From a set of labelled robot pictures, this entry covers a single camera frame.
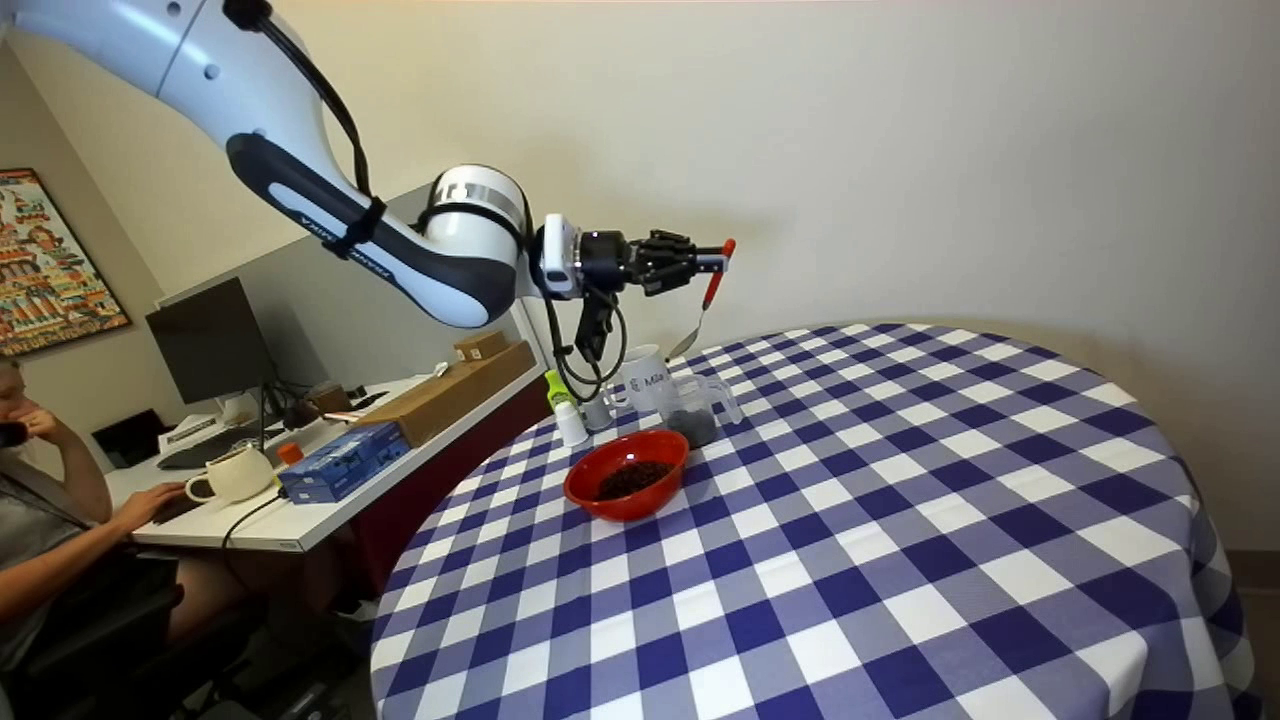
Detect long cardboard box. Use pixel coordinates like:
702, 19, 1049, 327
351, 334, 539, 447

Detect colourful framed wall picture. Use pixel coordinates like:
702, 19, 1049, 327
0, 164, 137, 363

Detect clear plastic measuring jar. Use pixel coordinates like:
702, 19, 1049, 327
662, 376, 747, 447

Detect red handled metal spoon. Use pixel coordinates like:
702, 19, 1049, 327
662, 234, 741, 367

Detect red bowl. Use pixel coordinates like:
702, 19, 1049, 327
560, 422, 696, 524

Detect white cup on desk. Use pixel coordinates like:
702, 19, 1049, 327
179, 439, 281, 509

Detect white mug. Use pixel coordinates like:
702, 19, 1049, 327
605, 345, 679, 422

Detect seated person's forearm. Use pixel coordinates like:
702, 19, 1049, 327
0, 497, 137, 633

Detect seated person's hand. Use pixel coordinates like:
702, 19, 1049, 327
109, 478, 192, 536

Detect black computer monitor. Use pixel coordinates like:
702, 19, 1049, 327
145, 272, 289, 411

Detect black keyboard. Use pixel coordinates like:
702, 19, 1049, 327
151, 422, 262, 477

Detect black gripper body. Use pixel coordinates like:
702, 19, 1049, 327
572, 227, 668, 301

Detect white office desk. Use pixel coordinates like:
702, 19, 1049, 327
101, 357, 551, 561

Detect dark coffee beans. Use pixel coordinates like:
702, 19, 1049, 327
591, 455, 675, 503

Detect green plastic bottle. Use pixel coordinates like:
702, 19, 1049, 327
539, 367, 579, 416

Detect blue white checked tablecloth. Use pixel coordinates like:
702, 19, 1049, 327
368, 316, 1263, 720

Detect blue box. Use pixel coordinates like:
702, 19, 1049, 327
278, 418, 415, 509

